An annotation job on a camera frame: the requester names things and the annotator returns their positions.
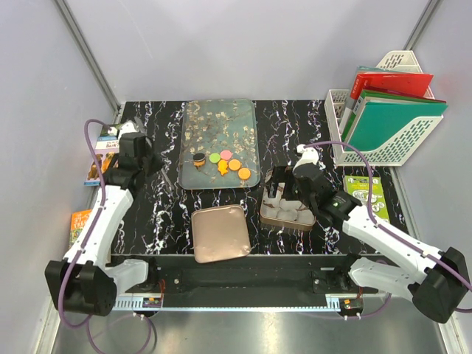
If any rose gold tin box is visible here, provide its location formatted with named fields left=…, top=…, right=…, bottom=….
left=260, top=171, right=316, bottom=231

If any orange round striped cookie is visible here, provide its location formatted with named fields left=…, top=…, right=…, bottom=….
left=237, top=167, right=251, bottom=181

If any black sandwich cookie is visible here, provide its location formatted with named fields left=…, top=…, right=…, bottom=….
left=192, top=153, right=206, bottom=164

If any orange fish-shaped cookie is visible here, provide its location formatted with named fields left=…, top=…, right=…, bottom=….
left=218, top=159, right=229, bottom=176

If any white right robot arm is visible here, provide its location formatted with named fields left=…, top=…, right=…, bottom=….
left=265, top=143, right=471, bottom=324

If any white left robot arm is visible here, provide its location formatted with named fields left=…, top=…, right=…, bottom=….
left=44, top=119, right=164, bottom=316

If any dog picture book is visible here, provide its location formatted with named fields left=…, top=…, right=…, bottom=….
left=84, top=124, right=122, bottom=186

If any green comic booklet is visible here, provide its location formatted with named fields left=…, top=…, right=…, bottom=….
left=344, top=176, right=390, bottom=223

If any pink round cookie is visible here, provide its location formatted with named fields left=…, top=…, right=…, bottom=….
left=220, top=150, right=232, bottom=161

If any green round cookie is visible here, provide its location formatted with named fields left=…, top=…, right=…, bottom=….
left=209, top=153, right=221, bottom=164

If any floral blue serving tray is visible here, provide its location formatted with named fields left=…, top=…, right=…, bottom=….
left=178, top=99, right=260, bottom=190

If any rose gold tin lid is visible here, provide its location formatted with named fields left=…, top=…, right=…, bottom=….
left=191, top=205, right=251, bottom=264

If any orange treehouse book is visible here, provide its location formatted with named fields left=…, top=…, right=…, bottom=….
left=69, top=209, right=91, bottom=249

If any red folder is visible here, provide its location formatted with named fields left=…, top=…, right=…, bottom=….
left=350, top=72, right=434, bottom=100

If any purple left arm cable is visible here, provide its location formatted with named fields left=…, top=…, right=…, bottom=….
left=58, top=118, right=158, bottom=353

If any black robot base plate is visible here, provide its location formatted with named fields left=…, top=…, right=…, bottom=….
left=130, top=255, right=358, bottom=311

